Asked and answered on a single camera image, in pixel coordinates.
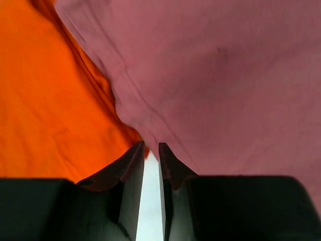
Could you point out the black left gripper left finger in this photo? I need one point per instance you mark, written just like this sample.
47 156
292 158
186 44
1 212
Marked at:
103 206

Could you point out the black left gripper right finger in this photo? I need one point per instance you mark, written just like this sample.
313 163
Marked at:
233 207

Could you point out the pink t shirt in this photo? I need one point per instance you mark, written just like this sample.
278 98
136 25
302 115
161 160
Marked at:
233 87

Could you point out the orange folded t shirt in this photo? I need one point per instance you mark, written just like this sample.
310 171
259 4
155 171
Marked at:
58 117

